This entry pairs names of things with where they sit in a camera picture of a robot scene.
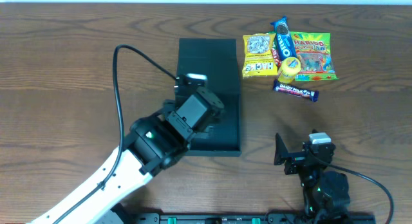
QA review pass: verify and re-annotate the black gift box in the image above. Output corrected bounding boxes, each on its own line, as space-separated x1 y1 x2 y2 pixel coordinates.
175 38 241 157

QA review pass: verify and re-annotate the yellow round candy tub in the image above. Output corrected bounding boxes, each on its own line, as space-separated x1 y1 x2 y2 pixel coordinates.
277 57 302 84

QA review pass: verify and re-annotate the green Haribo gummy bag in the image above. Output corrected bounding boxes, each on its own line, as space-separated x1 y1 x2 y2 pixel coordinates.
291 32 339 82

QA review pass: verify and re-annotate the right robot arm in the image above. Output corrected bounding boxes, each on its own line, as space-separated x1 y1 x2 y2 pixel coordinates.
274 131 353 223

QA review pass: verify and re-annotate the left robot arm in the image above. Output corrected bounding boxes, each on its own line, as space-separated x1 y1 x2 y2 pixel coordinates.
34 73 224 223

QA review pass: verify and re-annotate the red striped candy pack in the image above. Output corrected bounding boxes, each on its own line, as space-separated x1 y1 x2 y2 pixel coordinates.
270 31 282 68

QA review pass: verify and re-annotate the blue Oreo cookie pack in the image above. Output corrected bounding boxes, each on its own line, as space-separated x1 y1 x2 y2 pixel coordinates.
271 16 297 61

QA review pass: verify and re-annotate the purple Dairy Milk bar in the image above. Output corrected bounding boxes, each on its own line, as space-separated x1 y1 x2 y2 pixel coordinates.
273 79 319 102

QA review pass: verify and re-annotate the yellow Hacks candy bag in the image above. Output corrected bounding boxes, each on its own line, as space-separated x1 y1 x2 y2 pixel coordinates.
242 33 278 79

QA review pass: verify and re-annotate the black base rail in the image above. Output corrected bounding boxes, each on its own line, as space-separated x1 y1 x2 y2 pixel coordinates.
129 212 376 224

